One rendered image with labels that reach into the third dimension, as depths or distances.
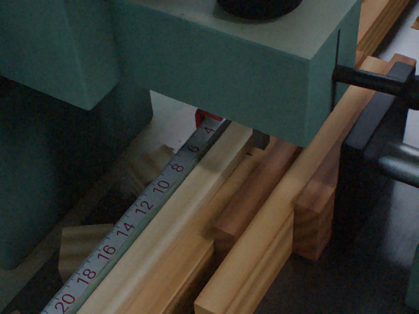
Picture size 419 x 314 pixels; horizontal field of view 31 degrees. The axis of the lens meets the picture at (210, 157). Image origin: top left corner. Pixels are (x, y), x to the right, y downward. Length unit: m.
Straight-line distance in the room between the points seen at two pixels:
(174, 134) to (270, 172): 0.26
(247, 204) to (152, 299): 0.08
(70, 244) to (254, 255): 0.21
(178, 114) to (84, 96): 0.30
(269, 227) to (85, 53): 0.16
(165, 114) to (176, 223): 0.30
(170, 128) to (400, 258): 0.31
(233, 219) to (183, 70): 0.10
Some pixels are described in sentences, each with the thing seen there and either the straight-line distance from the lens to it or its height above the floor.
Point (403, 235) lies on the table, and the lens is 0.54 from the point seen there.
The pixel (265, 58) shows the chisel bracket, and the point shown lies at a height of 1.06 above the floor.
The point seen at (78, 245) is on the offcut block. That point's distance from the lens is 0.63.
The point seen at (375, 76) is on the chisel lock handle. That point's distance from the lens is 0.44.
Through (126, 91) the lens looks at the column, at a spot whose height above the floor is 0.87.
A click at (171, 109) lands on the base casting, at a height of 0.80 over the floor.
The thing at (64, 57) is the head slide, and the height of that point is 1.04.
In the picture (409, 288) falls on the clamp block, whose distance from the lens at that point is 0.50.
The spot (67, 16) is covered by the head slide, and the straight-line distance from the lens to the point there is 0.44.
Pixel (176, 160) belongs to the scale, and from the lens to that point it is 0.51.
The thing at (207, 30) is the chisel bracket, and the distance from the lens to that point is 0.43.
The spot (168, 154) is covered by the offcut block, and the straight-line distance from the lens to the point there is 0.68.
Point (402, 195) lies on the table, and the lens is 0.57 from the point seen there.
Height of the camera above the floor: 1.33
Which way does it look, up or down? 47 degrees down
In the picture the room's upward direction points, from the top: 5 degrees counter-clockwise
